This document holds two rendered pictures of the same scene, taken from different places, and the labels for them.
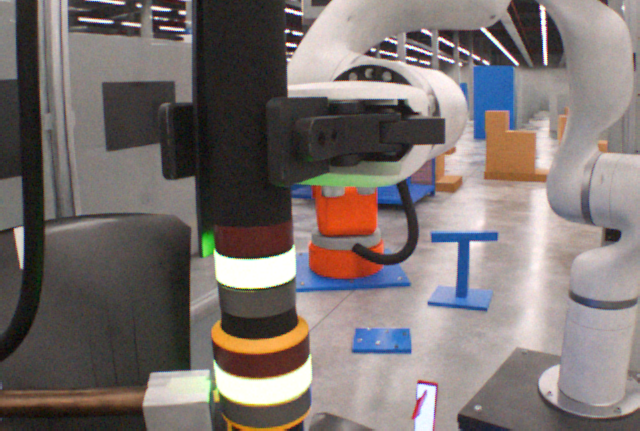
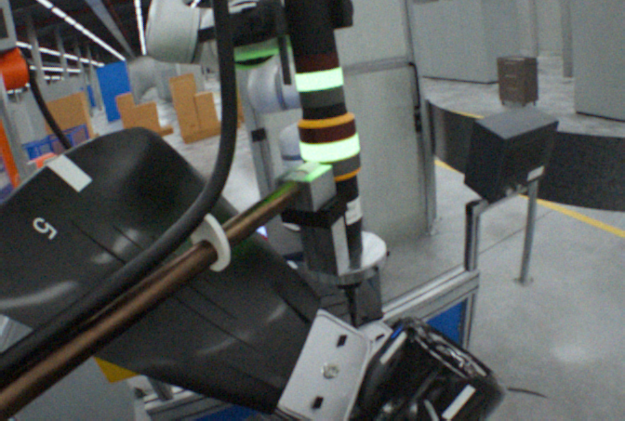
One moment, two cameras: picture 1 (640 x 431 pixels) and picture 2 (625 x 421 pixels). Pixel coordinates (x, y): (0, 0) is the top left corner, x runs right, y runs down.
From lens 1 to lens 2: 0.25 m
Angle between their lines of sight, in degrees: 45
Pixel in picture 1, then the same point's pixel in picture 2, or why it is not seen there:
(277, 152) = (349, 10)
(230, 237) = (325, 59)
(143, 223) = (131, 134)
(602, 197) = (290, 89)
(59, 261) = (101, 175)
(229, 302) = (327, 98)
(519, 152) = (147, 119)
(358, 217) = not seen: hidden behind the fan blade
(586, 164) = (273, 73)
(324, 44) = (177, 3)
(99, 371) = not seen: hidden behind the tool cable
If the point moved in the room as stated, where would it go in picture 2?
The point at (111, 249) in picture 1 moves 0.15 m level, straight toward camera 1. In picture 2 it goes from (128, 154) to (304, 134)
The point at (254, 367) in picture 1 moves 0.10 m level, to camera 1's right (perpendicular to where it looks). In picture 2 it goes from (350, 129) to (411, 102)
